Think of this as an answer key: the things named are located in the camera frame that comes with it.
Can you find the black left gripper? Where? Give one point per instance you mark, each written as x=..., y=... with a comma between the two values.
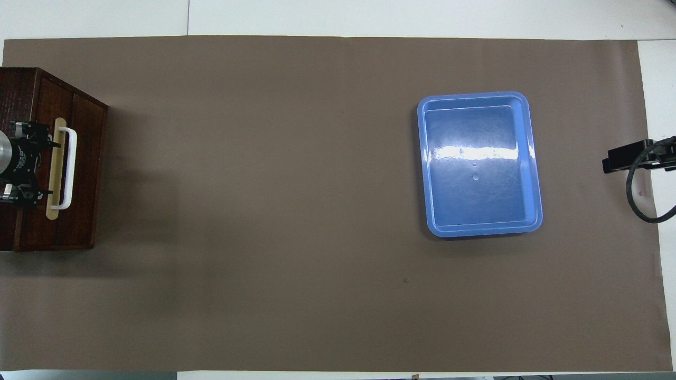
x=24, y=158

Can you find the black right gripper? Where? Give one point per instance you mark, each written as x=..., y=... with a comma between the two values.
x=665, y=154

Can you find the dark wooden cabinet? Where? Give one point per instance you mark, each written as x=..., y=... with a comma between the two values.
x=10, y=232

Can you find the blue plastic tray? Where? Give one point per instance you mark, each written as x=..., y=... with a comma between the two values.
x=475, y=200

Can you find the brown table mat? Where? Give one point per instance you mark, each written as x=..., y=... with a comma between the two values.
x=264, y=211

